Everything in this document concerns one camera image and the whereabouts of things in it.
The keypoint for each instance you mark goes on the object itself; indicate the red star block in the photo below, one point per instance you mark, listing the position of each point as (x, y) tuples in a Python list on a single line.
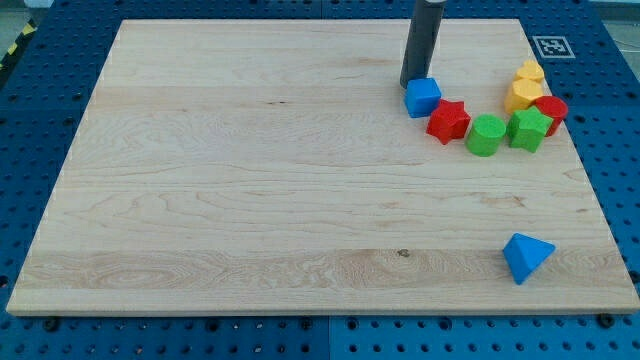
[(449, 121)]

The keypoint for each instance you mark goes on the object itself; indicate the green star block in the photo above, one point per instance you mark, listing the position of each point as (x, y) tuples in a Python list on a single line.
[(527, 128)]

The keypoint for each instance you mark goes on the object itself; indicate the blue triangle block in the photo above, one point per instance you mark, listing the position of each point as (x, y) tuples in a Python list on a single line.
[(524, 254)]

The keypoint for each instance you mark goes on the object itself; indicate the blue cube block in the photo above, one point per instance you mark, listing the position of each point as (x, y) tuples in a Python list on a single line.
[(422, 97)]

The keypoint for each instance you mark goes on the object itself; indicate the green cylinder block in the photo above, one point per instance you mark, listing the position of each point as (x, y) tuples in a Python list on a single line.
[(485, 136)]

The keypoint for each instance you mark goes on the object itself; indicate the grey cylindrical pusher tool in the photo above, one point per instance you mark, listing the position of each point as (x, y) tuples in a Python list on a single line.
[(421, 40)]

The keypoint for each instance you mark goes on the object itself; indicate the yellow hexagon block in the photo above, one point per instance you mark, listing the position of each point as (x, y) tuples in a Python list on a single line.
[(521, 94)]

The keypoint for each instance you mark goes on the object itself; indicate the yellow heart block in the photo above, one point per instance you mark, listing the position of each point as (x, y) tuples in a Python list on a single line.
[(531, 70)]

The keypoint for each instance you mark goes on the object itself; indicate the red cylinder block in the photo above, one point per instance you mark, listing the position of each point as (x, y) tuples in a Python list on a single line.
[(553, 107)]

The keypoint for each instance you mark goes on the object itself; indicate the white fiducial marker tag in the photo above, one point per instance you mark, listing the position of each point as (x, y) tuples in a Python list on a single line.
[(553, 47)]

